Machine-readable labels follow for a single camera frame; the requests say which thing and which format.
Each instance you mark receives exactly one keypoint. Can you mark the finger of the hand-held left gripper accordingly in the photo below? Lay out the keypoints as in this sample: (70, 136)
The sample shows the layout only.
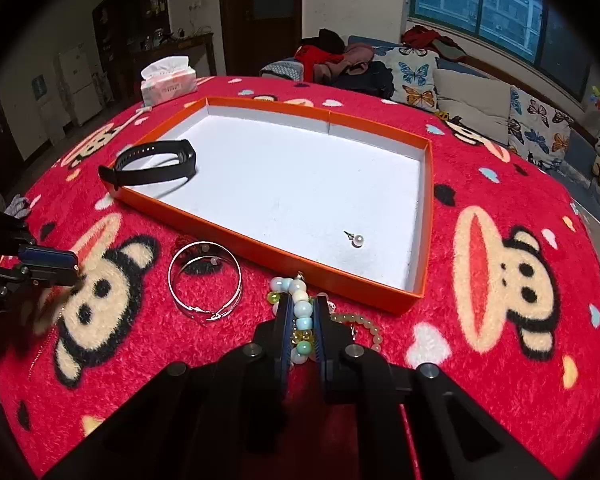
(50, 258)
(50, 276)

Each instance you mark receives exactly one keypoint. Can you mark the white refrigerator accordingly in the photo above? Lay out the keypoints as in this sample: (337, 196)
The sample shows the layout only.
(77, 85)

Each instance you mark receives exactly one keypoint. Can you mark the dark display cabinet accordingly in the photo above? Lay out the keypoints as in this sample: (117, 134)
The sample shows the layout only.
(130, 20)

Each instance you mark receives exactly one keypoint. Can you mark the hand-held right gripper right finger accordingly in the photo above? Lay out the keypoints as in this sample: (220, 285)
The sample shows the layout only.
(322, 332)

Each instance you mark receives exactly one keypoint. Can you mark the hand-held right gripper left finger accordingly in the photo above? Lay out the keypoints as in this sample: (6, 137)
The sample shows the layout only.
(283, 332)

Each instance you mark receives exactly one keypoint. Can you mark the red garment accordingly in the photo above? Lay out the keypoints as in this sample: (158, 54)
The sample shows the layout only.
(422, 37)

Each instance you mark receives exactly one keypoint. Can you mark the butterfly print pillow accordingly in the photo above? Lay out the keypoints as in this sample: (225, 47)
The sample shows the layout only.
(412, 77)
(537, 125)

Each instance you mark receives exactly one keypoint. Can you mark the black fitness band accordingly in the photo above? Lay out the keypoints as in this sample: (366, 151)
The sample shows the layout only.
(180, 160)

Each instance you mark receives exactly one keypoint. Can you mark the grey cloth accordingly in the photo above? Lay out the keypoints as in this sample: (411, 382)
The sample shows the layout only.
(15, 206)

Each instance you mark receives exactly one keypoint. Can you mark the pile of clothes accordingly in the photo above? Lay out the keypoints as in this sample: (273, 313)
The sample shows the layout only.
(350, 67)

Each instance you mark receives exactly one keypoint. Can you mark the thin silver bangle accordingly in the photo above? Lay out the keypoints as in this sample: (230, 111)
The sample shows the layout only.
(204, 243)

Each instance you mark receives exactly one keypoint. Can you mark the red monkey printed blanket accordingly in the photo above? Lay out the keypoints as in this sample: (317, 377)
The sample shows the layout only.
(480, 185)

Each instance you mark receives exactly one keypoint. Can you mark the plain white pillow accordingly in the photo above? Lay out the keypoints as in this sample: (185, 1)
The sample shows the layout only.
(472, 100)

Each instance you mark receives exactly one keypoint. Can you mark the orange tray box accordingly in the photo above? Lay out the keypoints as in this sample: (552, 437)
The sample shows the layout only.
(300, 180)

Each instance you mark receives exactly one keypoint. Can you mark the wooden side table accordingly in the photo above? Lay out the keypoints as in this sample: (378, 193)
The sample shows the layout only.
(200, 47)

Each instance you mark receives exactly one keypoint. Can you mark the white appliance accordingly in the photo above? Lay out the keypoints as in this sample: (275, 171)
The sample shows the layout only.
(50, 120)

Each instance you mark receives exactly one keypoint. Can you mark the dark wooden door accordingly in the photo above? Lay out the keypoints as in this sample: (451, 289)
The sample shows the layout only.
(270, 10)

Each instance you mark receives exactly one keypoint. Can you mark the pink tissue box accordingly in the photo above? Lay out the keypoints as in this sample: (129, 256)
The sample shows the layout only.
(170, 87)

